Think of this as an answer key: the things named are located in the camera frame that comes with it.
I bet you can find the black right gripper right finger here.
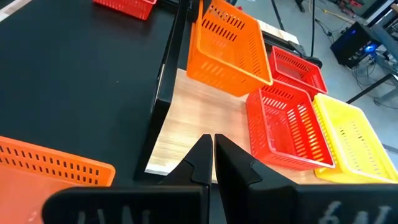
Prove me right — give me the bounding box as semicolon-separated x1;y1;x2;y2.
214;133;398;224

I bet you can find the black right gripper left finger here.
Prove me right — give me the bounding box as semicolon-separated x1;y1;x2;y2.
42;133;214;224

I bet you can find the red plastic basket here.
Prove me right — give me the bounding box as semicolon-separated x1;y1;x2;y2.
93;0;158;21
267;45;329;100
245;80;336;172

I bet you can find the yellow plastic basket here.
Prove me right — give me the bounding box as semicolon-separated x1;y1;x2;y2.
312;93;398;184

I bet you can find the orange plastic basket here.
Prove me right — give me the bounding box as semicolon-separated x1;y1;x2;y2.
185;0;274;98
0;136;116;224

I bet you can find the black side desk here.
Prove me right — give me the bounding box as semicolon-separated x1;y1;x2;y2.
345;0;398;105

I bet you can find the black computer blue light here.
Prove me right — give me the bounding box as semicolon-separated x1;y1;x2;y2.
330;21;382;68

